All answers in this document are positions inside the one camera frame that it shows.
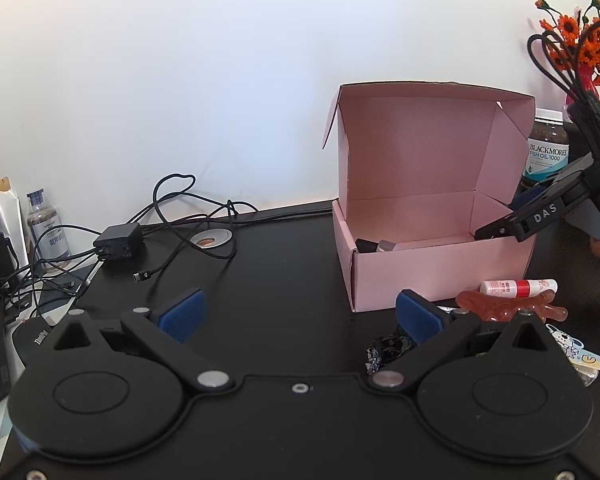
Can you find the red translucent hand-shaped comb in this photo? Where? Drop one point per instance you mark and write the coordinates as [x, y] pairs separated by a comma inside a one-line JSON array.
[[500, 309]]

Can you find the black power adapter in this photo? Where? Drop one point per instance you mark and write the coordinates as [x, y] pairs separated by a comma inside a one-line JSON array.
[[119, 242]]

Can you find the silver desk grommet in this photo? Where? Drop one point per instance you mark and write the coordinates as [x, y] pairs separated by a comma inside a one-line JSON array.
[[211, 238]]

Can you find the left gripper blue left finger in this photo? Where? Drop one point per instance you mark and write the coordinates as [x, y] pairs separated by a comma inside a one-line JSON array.
[[163, 333]]

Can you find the white tube wooden cap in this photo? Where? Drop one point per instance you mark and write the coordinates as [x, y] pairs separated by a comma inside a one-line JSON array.
[[11, 221]]

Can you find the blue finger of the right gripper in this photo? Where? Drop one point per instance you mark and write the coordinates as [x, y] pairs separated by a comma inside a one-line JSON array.
[[501, 227], [531, 198]]

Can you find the orange flower bouquet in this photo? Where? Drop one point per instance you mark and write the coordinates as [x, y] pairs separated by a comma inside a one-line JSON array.
[[574, 41]]

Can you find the red white tube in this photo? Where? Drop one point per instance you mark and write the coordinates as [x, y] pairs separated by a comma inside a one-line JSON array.
[[517, 289]]

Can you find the brown fish oil bottle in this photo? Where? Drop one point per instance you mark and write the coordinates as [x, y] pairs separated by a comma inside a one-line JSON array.
[[548, 147]]

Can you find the cartoon sticker packet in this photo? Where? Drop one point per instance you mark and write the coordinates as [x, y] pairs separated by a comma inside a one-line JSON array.
[[586, 363]]

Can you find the pink cardboard box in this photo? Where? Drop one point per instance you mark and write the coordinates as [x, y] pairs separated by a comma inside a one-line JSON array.
[[425, 165]]

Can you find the small clear bottle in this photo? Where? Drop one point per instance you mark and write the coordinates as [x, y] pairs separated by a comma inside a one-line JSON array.
[[44, 225]]

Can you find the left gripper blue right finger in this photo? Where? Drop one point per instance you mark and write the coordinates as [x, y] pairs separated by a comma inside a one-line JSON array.
[[425, 337]]

